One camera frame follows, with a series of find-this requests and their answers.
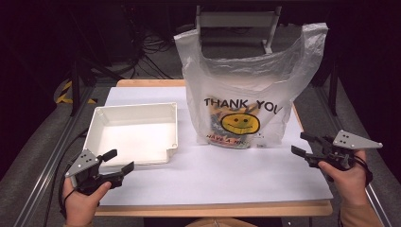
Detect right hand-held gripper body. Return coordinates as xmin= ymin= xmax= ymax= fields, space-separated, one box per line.
xmin=304 ymin=130 xmax=384 ymax=173

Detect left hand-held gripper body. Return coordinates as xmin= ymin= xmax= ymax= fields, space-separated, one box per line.
xmin=64 ymin=148 xmax=125 ymax=196

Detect white smiley plastic bag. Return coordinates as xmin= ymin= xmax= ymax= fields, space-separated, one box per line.
xmin=173 ymin=22 xmax=329 ymax=149

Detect person's right hand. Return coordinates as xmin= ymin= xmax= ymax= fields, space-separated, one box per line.
xmin=317 ymin=149 xmax=371 ymax=206

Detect person's left hand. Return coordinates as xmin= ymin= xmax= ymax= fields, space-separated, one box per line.
xmin=61 ymin=177 xmax=113 ymax=227

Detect white square plastic tray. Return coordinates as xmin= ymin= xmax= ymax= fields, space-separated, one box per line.
xmin=82 ymin=101 xmax=180 ymax=168

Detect black metal stand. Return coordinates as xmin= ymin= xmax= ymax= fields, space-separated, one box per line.
xmin=313 ymin=60 xmax=340 ymax=116
xmin=67 ymin=56 xmax=125 ymax=117

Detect yellow and black hazard tape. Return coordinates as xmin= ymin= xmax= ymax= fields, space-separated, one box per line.
xmin=55 ymin=79 xmax=97 ymax=105

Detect white paper sheet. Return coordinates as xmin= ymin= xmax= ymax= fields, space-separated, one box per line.
xmin=99 ymin=86 xmax=335 ymax=207

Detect wooden table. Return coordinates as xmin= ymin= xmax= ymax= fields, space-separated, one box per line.
xmin=94 ymin=79 xmax=335 ymax=218

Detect person's tan jacket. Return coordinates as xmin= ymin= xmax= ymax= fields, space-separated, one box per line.
xmin=184 ymin=217 xmax=257 ymax=227

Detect white metal stand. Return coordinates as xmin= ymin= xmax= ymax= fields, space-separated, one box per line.
xmin=195 ymin=5 xmax=283 ymax=55

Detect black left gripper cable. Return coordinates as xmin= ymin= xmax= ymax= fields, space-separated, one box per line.
xmin=44 ymin=127 xmax=90 ymax=227

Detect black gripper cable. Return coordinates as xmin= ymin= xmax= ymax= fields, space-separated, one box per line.
xmin=352 ymin=155 xmax=375 ymax=187
xmin=44 ymin=127 xmax=90 ymax=227

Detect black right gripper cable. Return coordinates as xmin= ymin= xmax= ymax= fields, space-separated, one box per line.
xmin=352 ymin=155 xmax=375 ymax=187

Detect aluminium rail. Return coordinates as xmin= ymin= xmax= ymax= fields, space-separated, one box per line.
xmin=12 ymin=85 xmax=96 ymax=227
xmin=315 ymin=84 xmax=394 ymax=227

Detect bundle of black floor cables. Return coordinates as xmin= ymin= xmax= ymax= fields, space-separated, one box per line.
xmin=124 ymin=6 xmax=181 ymax=80

